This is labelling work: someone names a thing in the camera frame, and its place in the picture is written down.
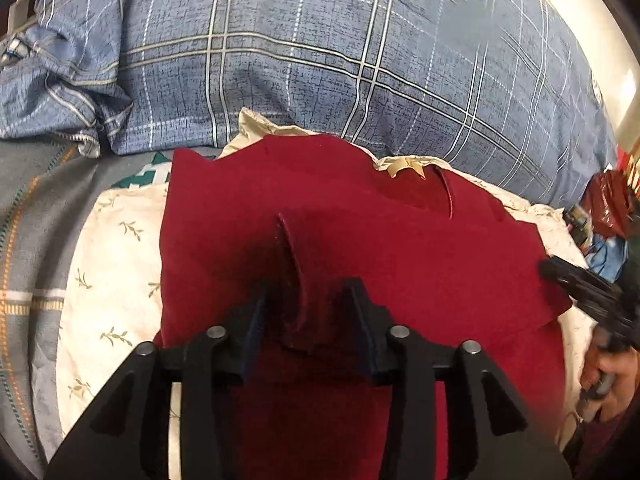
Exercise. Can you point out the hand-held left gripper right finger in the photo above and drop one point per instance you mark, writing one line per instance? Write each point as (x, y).
(357, 321)

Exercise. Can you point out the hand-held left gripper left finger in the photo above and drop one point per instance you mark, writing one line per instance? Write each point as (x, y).
(257, 321)

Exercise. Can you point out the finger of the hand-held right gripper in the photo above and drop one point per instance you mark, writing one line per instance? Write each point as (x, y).
(570, 277)

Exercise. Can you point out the dark red garment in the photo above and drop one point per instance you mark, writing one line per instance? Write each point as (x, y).
(350, 240)

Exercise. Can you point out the person's right hand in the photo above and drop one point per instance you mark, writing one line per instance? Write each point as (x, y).
(625, 385)

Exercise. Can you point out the blue crumpled cloth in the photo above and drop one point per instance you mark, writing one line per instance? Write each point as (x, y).
(607, 257)

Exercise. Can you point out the small dark box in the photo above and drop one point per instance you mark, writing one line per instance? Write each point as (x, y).
(580, 230)

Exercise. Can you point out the red plastic bag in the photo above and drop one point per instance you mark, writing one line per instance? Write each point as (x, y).
(607, 202)

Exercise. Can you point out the red printed carton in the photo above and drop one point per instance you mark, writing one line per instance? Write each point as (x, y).
(632, 170)

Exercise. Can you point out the cream leaf-print pillow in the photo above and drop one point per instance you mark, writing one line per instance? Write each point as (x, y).
(115, 280)

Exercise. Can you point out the grey striped bedsheet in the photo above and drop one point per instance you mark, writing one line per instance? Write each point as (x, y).
(30, 260)

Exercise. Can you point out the blue plaid quilt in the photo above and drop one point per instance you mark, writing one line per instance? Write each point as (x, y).
(300, 60)

